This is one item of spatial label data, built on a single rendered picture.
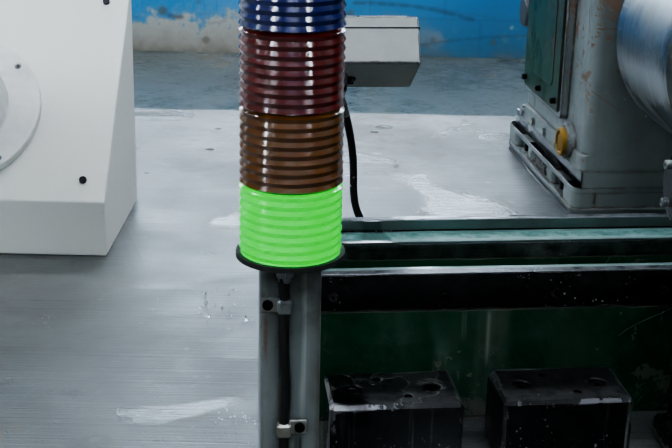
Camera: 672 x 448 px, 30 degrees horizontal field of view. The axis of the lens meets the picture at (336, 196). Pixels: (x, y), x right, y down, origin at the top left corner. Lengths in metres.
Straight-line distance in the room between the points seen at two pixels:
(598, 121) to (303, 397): 0.85
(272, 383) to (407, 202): 0.86
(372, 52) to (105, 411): 0.43
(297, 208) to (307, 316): 0.08
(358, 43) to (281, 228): 0.55
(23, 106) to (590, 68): 0.66
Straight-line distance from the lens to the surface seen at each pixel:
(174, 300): 1.28
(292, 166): 0.69
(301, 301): 0.74
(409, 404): 0.94
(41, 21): 1.53
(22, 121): 1.45
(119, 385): 1.11
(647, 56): 1.37
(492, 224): 1.14
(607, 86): 1.53
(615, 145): 1.55
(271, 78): 0.68
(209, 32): 6.72
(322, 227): 0.71
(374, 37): 1.24
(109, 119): 1.44
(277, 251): 0.70
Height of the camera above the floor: 1.28
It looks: 17 degrees down
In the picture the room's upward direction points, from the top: 1 degrees clockwise
